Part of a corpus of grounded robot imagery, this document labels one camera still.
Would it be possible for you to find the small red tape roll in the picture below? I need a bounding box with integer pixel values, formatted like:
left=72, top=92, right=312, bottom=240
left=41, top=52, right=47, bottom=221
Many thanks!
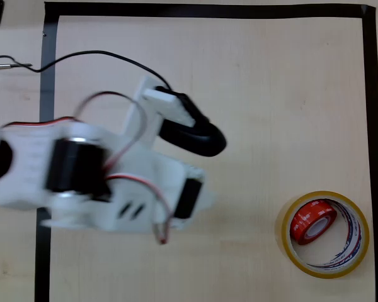
left=289, top=200, right=338, bottom=246

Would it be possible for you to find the large yellow-edged clear tape roll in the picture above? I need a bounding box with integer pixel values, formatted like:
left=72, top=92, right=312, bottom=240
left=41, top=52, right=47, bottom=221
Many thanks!
left=275, top=190, right=370, bottom=279

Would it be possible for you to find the black webcam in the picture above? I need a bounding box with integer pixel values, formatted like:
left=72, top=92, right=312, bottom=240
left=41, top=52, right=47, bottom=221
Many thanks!
left=158, top=118, right=228, bottom=158

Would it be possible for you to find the metal screwdriver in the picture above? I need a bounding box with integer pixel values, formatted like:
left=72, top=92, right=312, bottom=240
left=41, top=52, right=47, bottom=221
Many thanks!
left=0, top=62, right=33, bottom=71

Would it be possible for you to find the red white black servo cable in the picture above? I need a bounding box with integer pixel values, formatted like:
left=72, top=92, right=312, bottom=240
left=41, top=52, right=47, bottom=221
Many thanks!
left=105, top=174, right=175, bottom=245

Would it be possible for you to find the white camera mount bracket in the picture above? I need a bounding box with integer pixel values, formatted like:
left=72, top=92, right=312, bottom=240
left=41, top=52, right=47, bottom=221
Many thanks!
left=122, top=75, right=196, bottom=148

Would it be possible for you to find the black camera cable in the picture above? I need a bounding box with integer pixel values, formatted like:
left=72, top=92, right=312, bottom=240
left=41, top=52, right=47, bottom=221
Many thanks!
left=0, top=50, right=209, bottom=125

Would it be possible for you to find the red and black servo cable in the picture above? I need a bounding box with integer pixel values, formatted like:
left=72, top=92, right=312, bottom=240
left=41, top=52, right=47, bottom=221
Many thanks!
left=0, top=90, right=148, bottom=172

